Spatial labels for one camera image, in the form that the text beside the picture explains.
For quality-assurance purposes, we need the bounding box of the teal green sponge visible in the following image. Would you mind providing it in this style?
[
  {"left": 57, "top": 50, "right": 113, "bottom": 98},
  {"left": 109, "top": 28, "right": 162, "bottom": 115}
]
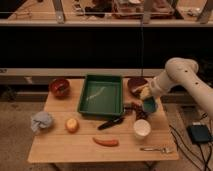
[{"left": 143, "top": 98, "right": 157, "bottom": 113}]

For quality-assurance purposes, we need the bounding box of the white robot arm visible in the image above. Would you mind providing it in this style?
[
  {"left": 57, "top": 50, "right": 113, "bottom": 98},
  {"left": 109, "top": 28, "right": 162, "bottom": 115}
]
[{"left": 140, "top": 58, "right": 213, "bottom": 115}]

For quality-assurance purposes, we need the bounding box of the white paper cup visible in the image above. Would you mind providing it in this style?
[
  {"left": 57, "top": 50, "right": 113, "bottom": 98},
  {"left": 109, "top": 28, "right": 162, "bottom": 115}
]
[{"left": 133, "top": 119, "right": 151, "bottom": 140}]

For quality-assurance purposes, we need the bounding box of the dark red bowl right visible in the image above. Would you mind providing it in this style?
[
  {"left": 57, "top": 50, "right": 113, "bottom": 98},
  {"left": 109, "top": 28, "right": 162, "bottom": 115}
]
[{"left": 127, "top": 77, "right": 148, "bottom": 98}]

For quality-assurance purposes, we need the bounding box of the green plastic tray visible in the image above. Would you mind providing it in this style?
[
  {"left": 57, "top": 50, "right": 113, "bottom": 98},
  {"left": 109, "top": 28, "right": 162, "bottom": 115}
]
[{"left": 78, "top": 75, "right": 123, "bottom": 118}]

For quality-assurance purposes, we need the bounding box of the wooden folding table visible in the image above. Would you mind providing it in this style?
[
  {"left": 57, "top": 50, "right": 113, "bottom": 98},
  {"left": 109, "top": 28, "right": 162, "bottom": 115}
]
[{"left": 28, "top": 79, "right": 179, "bottom": 163}]

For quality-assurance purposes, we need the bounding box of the metal fork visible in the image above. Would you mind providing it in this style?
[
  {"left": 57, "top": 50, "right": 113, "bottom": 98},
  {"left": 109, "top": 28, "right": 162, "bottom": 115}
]
[{"left": 140, "top": 148, "right": 172, "bottom": 154}]

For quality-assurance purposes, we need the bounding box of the black foot pedal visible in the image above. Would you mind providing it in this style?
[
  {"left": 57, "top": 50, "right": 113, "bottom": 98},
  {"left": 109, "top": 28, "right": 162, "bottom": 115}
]
[{"left": 187, "top": 125, "right": 212, "bottom": 144}]

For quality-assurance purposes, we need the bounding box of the yellow apple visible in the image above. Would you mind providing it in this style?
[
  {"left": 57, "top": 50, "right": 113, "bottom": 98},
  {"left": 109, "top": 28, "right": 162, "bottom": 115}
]
[{"left": 65, "top": 118, "right": 79, "bottom": 133}]

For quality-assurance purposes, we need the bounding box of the red bowl left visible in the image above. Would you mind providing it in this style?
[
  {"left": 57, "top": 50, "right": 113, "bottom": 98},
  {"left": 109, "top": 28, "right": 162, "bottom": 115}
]
[{"left": 49, "top": 78, "right": 70, "bottom": 98}]

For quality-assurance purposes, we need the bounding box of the crumpled blue-grey cloth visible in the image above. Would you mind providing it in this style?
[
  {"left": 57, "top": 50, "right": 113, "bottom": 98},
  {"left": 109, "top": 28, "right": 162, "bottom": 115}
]
[{"left": 31, "top": 111, "right": 53, "bottom": 133}]

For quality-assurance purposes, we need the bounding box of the brown chain pile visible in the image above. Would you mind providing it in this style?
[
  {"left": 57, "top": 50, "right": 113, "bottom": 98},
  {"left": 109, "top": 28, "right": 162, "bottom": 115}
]
[{"left": 123, "top": 102, "right": 149, "bottom": 121}]

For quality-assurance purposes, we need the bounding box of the black-handled knife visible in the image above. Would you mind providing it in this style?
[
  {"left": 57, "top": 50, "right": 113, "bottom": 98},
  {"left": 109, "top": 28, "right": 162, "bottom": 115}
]
[{"left": 98, "top": 117, "right": 124, "bottom": 130}]

